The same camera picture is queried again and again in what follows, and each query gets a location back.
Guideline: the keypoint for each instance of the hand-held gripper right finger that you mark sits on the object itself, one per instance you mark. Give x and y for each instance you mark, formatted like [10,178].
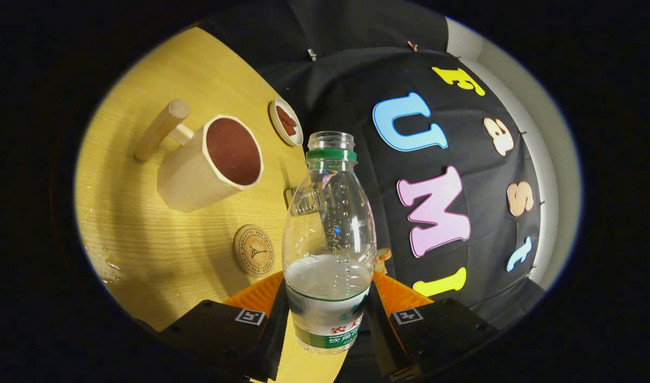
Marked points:
[379,343]

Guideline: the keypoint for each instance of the black backdrop cloth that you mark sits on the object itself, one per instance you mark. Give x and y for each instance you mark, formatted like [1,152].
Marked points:
[367,74]

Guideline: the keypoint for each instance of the white clip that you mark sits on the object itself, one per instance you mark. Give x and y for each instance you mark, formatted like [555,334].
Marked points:
[311,53]

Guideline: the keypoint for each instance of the toasted bread slice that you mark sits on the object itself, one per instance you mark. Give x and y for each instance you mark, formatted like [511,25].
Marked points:
[383,255]

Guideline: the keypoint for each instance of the clear plastic juice bottle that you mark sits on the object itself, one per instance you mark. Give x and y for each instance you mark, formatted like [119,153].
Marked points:
[327,298]

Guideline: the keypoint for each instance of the red sausage slices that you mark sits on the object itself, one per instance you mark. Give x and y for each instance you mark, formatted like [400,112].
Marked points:
[286,121]

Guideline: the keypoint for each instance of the round cork coaster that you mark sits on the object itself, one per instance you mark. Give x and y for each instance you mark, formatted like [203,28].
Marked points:
[253,250]

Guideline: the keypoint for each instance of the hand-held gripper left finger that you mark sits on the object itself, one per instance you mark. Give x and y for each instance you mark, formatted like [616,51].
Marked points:
[274,343]

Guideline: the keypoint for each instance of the small white plate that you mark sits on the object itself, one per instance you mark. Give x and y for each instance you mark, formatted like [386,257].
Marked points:
[298,135]

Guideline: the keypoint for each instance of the pink clothespin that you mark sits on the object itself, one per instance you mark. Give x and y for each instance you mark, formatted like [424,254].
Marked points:
[412,46]

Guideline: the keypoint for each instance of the wooden table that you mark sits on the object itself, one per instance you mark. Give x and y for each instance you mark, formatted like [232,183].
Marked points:
[128,229]

